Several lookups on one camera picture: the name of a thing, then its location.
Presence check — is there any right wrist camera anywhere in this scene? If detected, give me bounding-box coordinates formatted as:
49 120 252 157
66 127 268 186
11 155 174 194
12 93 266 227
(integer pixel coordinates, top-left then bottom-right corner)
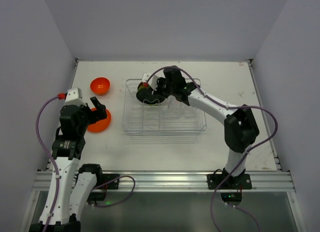
141 73 159 91

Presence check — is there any yellow patterned plate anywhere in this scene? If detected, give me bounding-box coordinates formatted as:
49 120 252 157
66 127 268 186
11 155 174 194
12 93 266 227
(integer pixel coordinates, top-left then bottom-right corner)
137 82 149 91

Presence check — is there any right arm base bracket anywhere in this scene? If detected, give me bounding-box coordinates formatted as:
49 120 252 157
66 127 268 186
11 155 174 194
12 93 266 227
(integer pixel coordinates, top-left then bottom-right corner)
206 169 253 206

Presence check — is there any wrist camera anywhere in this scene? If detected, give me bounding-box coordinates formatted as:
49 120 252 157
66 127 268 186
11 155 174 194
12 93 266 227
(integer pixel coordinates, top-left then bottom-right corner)
141 73 159 91
64 87 85 106

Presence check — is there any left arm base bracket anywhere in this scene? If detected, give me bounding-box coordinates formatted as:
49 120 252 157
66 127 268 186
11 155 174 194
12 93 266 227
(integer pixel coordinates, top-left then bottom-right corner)
87 174 120 204

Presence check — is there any black plate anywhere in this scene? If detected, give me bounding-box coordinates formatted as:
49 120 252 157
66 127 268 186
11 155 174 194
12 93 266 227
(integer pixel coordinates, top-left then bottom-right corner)
135 88 166 106

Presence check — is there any clear glass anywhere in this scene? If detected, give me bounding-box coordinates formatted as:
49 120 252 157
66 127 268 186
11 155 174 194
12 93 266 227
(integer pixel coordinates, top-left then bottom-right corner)
183 104 198 117
167 96 184 117

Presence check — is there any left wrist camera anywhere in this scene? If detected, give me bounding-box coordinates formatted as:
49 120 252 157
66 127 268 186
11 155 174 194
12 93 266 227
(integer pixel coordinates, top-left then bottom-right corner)
64 87 85 106

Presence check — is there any aluminium mounting rail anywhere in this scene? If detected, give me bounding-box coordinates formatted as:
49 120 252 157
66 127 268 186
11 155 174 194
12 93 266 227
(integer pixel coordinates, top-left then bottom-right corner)
32 170 296 193

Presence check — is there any orange bowl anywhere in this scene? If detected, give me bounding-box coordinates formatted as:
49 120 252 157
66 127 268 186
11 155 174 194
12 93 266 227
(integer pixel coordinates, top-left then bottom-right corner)
90 77 110 95

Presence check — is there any clear plastic dish rack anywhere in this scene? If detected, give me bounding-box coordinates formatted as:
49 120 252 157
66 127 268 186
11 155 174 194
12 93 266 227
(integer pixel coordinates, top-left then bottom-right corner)
122 79 207 136

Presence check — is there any clear glass front left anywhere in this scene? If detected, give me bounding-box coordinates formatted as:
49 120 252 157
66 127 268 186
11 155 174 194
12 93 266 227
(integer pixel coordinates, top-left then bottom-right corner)
167 96 184 117

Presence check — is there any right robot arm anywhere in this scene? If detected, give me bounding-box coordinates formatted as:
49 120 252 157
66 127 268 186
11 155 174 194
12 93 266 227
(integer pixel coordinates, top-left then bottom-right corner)
142 66 260 185

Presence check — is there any orange plate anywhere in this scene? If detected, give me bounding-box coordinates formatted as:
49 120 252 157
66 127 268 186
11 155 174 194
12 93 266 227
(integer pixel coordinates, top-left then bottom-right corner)
87 109 112 133

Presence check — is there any clear glass front right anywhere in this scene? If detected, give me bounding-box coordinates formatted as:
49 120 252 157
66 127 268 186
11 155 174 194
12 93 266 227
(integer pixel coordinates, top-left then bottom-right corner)
183 104 198 117

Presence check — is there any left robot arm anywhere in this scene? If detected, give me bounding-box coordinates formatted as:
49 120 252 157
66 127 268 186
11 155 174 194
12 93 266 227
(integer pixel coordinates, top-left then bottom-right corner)
29 97 107 232

